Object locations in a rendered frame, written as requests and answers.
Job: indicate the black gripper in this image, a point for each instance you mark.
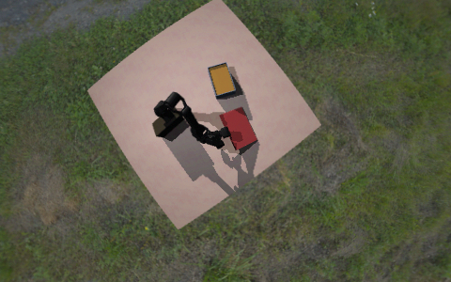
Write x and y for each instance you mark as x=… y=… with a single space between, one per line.
x=224 y=132

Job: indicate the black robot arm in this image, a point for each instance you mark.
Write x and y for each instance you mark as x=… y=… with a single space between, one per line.
x=196 y=129

